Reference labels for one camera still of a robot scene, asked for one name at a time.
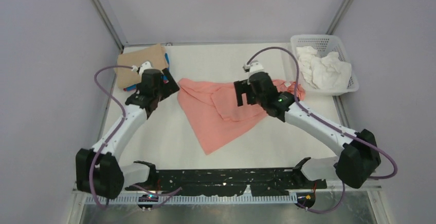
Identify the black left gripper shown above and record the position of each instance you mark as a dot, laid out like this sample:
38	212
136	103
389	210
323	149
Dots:
169	88

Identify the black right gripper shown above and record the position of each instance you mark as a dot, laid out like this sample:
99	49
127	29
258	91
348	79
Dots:
244	86

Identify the salmon pink t shirt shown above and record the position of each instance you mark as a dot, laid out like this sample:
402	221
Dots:
212	111

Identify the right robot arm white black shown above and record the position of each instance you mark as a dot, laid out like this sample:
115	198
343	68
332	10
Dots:
356	157

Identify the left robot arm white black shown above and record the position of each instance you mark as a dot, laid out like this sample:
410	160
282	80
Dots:
97	169

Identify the white t shirt in basket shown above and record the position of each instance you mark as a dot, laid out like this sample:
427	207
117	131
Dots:
326	73

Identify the white plastic laundry basket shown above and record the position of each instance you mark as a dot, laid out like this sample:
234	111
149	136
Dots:
324	44

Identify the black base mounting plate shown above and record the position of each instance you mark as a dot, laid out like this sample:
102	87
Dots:
274	181

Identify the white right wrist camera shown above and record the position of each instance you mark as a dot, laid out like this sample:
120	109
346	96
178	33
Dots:
253	67

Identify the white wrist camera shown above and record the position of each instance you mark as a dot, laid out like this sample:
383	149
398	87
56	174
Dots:
140	69
253	67

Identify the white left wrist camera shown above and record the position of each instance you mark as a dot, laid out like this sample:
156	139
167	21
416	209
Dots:
140	69

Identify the white slotted cable duct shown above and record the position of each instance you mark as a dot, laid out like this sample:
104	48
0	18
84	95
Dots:
179	200

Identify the left aluminium corner post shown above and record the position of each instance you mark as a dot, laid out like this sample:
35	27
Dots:
110	21

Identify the aluminium corner post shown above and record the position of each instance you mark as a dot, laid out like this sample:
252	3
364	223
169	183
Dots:
339	15
110	21

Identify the right aluminium corner post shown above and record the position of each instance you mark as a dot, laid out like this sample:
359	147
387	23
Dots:
339	15

